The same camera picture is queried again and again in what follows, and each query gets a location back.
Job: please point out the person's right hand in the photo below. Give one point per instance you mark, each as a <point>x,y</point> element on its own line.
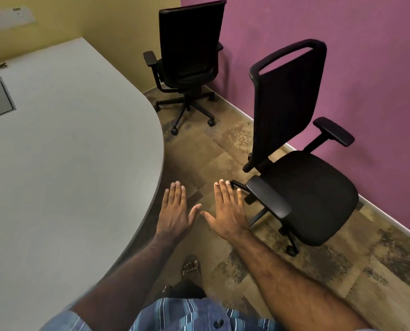
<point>229,218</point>

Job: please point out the person's left hand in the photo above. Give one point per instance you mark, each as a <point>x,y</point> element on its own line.
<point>173,220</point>

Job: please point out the person's right thumb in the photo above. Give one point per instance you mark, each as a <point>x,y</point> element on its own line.
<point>209,218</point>

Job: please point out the person's right little finger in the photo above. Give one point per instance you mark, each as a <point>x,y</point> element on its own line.
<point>240,200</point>

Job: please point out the person's left thumb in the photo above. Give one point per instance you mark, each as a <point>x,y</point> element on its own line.
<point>194,213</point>

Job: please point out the person's left middle finger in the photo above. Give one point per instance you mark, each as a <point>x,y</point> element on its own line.
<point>177,194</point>

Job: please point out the person's right middle finger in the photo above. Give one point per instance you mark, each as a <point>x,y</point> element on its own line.
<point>224,193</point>

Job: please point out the person's left little finger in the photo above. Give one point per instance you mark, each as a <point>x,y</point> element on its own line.
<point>165,200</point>

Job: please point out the person's right forearm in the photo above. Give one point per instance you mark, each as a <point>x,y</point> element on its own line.
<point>287,282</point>

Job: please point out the person's left forearm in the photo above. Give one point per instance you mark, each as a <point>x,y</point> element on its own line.
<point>132,282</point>

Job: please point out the brown sandal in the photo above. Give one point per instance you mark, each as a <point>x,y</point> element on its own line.
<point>191,267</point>

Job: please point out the dark trousers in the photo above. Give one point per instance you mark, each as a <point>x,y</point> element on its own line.
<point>187,289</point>

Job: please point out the blue striped shirt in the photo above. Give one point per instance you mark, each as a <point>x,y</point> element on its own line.
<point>191,317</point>

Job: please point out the black office chair solid backrest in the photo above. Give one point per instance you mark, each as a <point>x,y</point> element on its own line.
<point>187,41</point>

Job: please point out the white wall socket plate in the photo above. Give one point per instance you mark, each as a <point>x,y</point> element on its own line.
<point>10,17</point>

